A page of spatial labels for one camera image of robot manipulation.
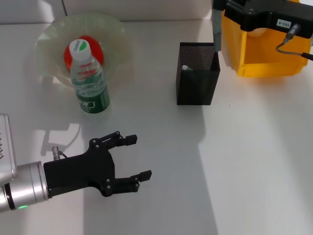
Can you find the white paper ball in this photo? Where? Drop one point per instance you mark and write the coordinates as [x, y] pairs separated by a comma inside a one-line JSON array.
[[256, 32]]

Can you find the grey marker pen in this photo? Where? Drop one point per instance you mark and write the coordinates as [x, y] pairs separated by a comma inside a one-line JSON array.
[[216, 31]]

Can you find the clear green-label water bottle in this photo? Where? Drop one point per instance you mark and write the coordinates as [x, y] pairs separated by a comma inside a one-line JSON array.
[[90, 85]]

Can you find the red-orange orange fruit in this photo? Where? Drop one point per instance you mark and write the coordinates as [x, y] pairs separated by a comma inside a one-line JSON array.
[[96, 49]]

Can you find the green glass fruit plate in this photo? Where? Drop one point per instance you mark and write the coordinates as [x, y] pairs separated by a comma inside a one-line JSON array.
[[115, 41]]

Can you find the black mesh pen holder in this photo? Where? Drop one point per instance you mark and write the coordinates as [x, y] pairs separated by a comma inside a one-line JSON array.
[[195, 85]]

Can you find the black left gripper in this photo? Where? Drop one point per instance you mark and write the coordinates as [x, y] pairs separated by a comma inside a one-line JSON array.
[[80, 171]]

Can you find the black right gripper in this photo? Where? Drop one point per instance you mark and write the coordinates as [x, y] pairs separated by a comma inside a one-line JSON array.
[[264, 17]]

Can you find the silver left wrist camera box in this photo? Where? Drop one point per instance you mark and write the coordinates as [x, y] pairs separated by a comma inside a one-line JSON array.
[[6, 151]]

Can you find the yellow plastic storage bin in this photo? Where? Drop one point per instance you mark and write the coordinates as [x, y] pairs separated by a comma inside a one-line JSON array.
[[269, 61]]

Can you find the green translucent pen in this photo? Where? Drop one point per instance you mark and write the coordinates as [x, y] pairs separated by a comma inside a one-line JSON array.
[[187, 68]]

